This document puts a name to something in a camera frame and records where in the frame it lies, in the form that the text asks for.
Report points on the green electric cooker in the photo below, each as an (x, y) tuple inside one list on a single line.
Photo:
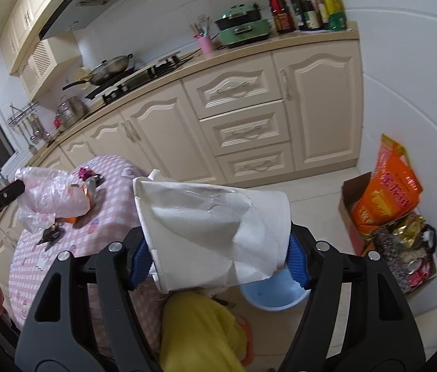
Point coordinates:
[(242, 24)]

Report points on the pink white plastic bag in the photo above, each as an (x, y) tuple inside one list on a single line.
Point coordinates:
[(50, 194)]

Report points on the green yellow oil bottle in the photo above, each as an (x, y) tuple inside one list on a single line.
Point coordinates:
[(336, 14)]

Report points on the steel steamer pot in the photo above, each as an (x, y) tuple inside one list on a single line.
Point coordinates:
[(71, 110)]

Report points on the hanging utensil rack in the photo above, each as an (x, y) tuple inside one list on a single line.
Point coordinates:
[(28, 124)]

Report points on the cream lower cabinets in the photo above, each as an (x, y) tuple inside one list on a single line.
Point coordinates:
[(284, 108)]

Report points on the cream upper cabinets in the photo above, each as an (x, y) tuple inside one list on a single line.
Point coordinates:
[(38, 63)]

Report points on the red soy sauce bottle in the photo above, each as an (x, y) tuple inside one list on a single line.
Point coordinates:
[(282, 17)]

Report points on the dark glass bottle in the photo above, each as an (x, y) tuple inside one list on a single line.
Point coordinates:
[(306, 16)]

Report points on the orange rice bag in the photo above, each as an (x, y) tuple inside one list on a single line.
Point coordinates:
[(392, 192)]

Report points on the brown cardboard box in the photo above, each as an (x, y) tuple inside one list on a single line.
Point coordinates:
[(351, 192)]

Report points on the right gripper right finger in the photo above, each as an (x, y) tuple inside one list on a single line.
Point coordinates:
[(381, 333)]

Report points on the black patterned gift bag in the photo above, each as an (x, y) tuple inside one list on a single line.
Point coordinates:
[(408, 246)]

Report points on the light blue trash bin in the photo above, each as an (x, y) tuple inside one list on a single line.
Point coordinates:
[(276, 294)]

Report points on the steel wok with lid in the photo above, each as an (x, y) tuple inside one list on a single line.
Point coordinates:
[(105, 71)]

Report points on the yellow cloth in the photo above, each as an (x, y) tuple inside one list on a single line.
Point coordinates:
[(199, 334)]

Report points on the magenta candy wrapper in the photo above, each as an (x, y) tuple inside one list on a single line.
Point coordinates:
[(84, 173)]

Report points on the orange snack wrapper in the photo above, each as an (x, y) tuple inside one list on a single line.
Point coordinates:
[(71, 218)]

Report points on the black foil wrapper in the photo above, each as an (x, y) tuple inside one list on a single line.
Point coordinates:
[(51, 235)]

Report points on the black gas stove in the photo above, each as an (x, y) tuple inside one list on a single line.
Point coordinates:
[(135, 79)]

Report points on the cream cabinets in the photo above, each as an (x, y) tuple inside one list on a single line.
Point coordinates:
[(284, 108), (38, 63)]

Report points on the pink checkered tablecloth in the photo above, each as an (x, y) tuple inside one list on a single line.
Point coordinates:
[(113, 215)]

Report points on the pink utensil holder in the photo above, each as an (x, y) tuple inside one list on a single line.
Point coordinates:
[(205, 43)]

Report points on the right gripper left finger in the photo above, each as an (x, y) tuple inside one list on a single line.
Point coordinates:
[(58, 334)]

